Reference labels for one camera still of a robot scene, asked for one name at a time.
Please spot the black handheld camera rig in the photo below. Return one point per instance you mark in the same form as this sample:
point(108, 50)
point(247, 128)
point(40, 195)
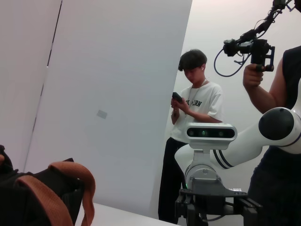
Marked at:
point(258, 50)

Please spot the white backdrop board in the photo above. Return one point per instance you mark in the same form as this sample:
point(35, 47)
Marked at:
point(105, 70)

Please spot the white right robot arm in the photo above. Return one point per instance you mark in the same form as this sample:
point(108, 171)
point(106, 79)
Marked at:
point(249, 141)

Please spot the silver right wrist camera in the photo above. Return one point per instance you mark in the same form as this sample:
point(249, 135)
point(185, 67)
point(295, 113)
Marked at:
point(211, 133)

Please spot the person in white t-shirt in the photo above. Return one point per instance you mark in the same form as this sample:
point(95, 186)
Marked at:
point(207, 99)

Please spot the person in black sleeveless shirt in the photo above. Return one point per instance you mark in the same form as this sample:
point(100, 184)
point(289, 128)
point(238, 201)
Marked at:
point(277, 183)

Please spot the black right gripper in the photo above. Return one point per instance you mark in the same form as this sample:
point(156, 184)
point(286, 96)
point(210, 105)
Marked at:
point(207, 186)

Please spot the small gray label sticker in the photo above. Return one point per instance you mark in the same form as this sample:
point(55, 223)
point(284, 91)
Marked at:
point(102, 114)

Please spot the dark smartphone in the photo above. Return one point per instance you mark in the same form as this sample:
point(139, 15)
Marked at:
point(176, 96)

